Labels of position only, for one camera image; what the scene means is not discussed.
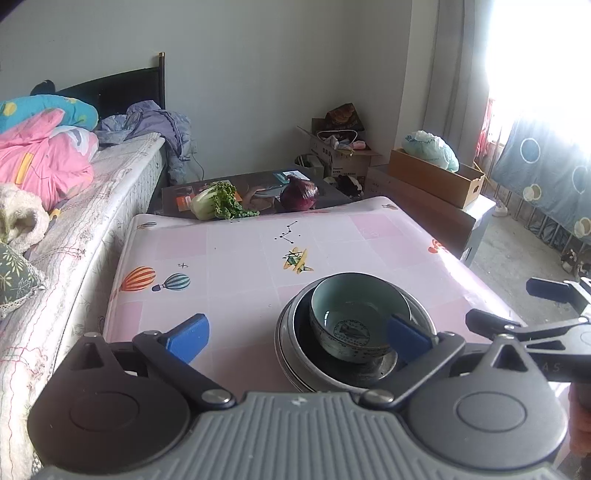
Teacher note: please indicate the black headboard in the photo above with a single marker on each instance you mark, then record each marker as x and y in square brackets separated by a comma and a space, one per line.
[124, 87]

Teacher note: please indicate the grey curtain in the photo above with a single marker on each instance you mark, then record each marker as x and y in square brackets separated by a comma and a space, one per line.
[457, 69]

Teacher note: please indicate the person's right hand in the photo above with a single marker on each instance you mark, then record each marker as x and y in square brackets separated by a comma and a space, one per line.
[581, 420]

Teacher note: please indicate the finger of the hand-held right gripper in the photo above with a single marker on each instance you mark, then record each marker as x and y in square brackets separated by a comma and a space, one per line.
[549, 288]
[489, 321]

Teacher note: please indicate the grey low cabinet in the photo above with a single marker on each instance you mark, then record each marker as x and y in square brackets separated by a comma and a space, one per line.
[415, 217]

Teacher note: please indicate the white quilted mattress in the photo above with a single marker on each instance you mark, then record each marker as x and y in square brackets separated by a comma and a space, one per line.
[92, 207]

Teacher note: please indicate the red onion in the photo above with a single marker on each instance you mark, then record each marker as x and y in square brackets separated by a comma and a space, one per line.
[299, 194]

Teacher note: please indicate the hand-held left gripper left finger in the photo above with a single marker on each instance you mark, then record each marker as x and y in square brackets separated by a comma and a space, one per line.
[189, 339]

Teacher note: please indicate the open cardboard box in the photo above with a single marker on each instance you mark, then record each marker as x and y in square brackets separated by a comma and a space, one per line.
[341, 154]

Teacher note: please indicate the medium stainless steel bowl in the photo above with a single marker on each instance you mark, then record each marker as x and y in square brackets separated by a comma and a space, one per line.
[284, 337]

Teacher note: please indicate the green floral pillow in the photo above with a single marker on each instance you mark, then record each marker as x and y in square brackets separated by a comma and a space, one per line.
[14, 277]

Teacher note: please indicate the blue cloth with circles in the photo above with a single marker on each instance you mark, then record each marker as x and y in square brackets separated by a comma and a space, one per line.
[549, 175]

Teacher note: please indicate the black and white cloth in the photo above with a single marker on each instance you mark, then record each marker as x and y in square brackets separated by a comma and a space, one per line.
[348, 184]

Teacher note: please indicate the purple grey clothes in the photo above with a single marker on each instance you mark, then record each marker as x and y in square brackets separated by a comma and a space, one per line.
[152, 124]

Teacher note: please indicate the white shoe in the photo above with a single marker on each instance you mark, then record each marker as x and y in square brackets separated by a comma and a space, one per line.
[499, 210]

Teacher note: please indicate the napa cabbage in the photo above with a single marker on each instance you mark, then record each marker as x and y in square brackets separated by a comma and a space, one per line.
[217, 201]

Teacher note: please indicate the pink printed tablecloth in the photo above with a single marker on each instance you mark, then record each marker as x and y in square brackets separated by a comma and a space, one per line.
[221, 258]

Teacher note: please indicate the pale green plastic bag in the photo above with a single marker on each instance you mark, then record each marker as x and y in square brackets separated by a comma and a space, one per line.
[431, 150]

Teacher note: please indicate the pink curtain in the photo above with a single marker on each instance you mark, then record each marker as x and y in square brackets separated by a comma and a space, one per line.
[487, 129]

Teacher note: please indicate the pink and blue comforter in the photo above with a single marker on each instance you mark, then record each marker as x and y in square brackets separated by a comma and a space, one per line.
[41, 152]

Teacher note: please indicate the teal ceramic bowl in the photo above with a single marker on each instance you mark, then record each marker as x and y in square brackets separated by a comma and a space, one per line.
[355, 318]

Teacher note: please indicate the dark sneaker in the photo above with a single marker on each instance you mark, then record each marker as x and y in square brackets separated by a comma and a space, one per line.
[570, 261]
[585, 270]

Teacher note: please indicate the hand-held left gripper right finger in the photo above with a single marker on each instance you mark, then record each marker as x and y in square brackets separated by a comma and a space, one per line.
[408, 339]

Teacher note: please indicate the white fluffy cloth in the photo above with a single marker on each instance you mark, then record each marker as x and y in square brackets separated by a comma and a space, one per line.
[18, 212]

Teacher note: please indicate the large stainless steel bowl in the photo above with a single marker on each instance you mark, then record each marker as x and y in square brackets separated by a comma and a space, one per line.
[278, 344]

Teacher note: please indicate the metal drying rack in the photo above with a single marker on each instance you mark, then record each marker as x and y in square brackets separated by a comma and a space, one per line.
[545, 221]

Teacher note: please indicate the brown snack bag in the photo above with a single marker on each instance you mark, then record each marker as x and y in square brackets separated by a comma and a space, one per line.
[344, 117]

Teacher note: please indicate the long brown cardboard box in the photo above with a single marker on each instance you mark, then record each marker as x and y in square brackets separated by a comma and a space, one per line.
[434, 177]

